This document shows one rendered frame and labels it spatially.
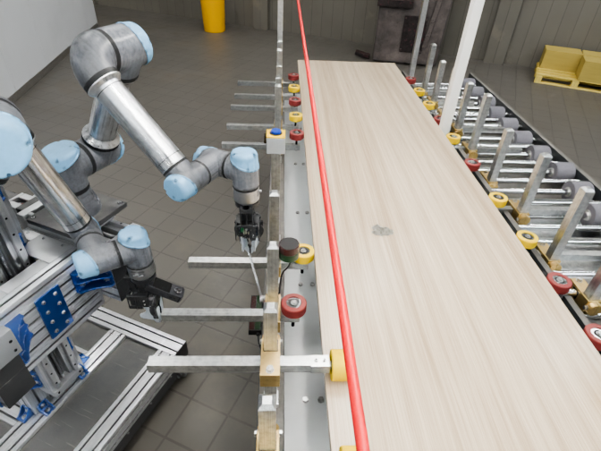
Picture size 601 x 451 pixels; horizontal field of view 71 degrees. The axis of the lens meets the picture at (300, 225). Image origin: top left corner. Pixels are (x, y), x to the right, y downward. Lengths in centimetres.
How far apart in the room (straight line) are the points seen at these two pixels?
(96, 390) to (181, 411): 39
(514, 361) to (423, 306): 29
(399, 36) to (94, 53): 618
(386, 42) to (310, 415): 626
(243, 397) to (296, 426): 81
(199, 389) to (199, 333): 34
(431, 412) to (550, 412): 30
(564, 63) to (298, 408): 685
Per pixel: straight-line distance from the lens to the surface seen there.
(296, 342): 160
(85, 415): 207
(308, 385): 150
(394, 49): 715
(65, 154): 148
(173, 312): 141
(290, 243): 122
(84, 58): 120
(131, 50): 128
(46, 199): 123
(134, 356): 217
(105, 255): 121
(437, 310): 141
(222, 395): 222
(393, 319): 134
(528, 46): 803
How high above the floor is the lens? 189
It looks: 37 degrees down
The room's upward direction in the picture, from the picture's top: 3 degrees clockwise
